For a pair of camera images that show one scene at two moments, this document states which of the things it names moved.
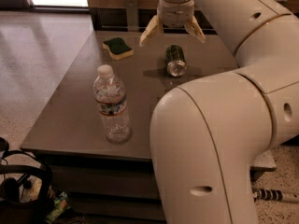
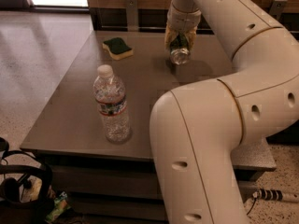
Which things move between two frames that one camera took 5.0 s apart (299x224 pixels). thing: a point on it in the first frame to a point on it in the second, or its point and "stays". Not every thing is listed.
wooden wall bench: (106, 5) stays
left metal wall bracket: (132, 13) stays
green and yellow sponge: (118, 49) stays
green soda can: (176, 63) to (179, 49)
